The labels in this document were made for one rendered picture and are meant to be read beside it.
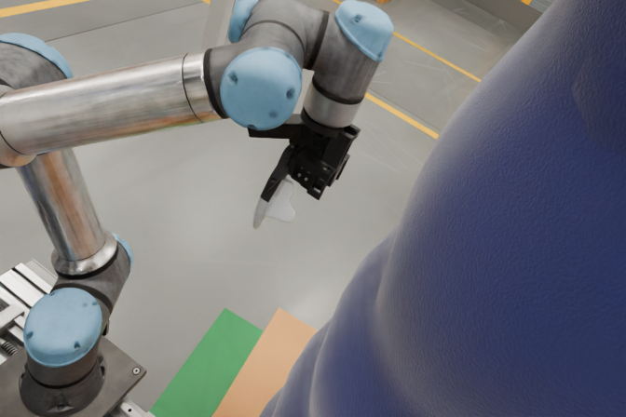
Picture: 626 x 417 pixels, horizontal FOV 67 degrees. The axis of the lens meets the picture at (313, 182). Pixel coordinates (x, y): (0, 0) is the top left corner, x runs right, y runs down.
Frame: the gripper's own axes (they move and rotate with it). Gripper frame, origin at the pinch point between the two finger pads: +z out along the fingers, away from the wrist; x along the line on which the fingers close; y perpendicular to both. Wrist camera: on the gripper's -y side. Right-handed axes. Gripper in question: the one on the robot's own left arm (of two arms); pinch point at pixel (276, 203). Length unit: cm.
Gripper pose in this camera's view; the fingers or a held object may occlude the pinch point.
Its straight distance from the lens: 79.4
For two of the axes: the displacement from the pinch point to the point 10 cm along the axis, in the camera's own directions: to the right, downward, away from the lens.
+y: 8.3, 5.3, -1.8
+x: 4.6, -4.6, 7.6
